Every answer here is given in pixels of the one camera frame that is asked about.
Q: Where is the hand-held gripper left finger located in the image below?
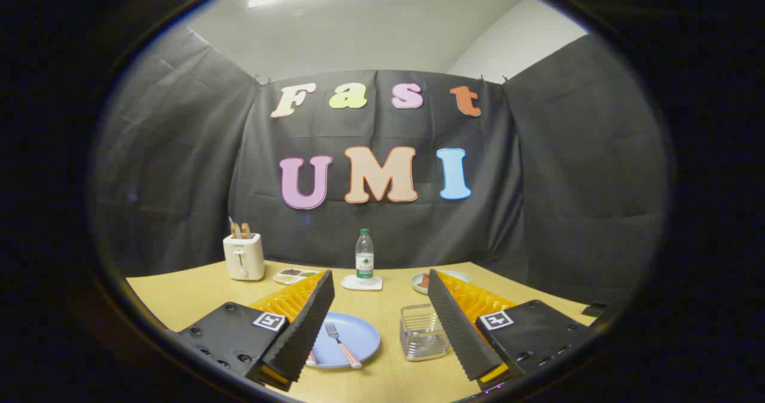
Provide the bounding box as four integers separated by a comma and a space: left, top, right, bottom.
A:
177, 270, 336, 392

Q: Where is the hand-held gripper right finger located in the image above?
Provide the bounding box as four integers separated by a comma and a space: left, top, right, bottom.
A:
427, 268, 600, 391

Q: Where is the clear square glass container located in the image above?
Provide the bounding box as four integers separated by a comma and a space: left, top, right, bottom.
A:
400, 304, 450, 362

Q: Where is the blue plate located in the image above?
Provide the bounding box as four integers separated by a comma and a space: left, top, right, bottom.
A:
307, 312, 381, 368

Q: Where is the white divided snack dish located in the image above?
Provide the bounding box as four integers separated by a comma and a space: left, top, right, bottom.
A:
274, 268, 320, 285

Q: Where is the pale green plate with food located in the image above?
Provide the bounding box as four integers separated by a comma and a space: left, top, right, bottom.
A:
411, 270, 473, 295

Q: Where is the white square coaster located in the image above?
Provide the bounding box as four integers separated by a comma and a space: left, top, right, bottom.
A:
341, 274, 383, 291

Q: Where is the clear plastic water bottle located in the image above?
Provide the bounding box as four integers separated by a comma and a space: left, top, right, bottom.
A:
356, 228, 375, 280

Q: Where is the white toaster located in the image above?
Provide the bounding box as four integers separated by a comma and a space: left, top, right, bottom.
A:
223, 233, 266, 282

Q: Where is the black backdrop cloth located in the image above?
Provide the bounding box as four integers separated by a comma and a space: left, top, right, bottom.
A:
90, 25, 669, 306

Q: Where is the fork with pink handle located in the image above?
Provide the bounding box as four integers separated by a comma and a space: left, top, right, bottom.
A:
325, 322, 363, 370

